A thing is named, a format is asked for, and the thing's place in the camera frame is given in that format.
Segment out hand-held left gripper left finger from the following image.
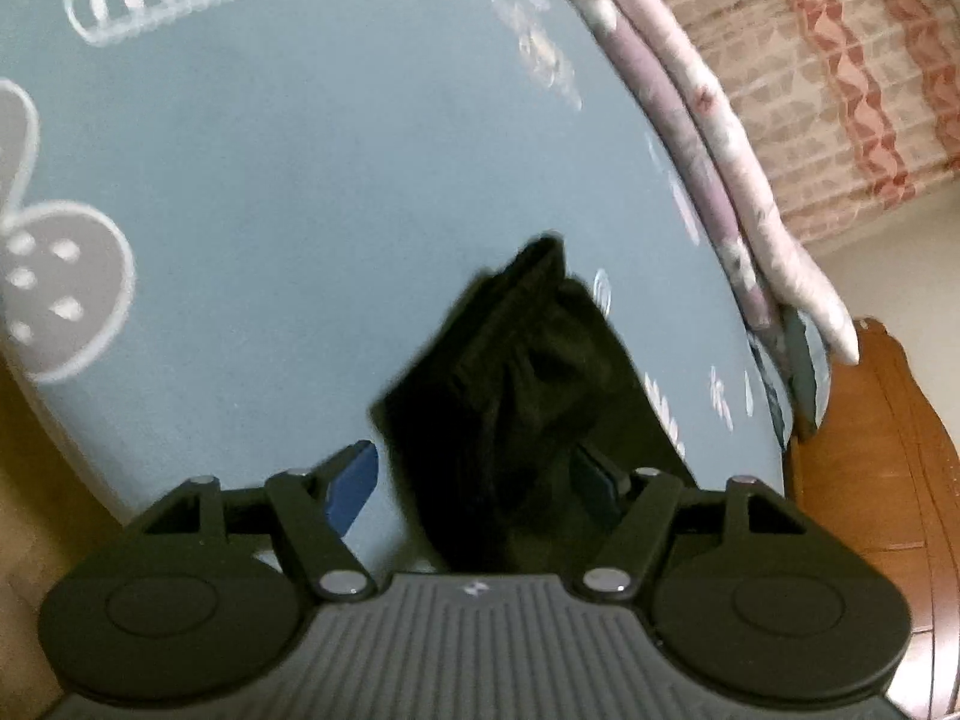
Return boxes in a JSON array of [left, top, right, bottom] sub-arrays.
[[142, 441, 380, 602]]

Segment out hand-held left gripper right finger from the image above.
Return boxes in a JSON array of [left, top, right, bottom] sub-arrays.
[[574, 444, 818, 602]]

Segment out black shorts with white drawstring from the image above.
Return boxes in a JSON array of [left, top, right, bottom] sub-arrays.
[[367, 234, 702, 575]]

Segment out plump teal pillow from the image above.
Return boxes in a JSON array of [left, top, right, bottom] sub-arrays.
[[780, 304, 835, 437]]

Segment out wooden headboard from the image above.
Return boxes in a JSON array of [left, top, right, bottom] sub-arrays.
[[787, 317, 960, 720]]

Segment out pink floral quilt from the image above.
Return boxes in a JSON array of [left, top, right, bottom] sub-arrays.
[[566, 0, 860, 365]]

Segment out purple floral quilt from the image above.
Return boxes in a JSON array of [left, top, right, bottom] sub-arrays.
[[525, 0, 781, 331]]

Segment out patterned beige curtain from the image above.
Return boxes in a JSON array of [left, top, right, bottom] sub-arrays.
[[622, 0, 960, 247]]

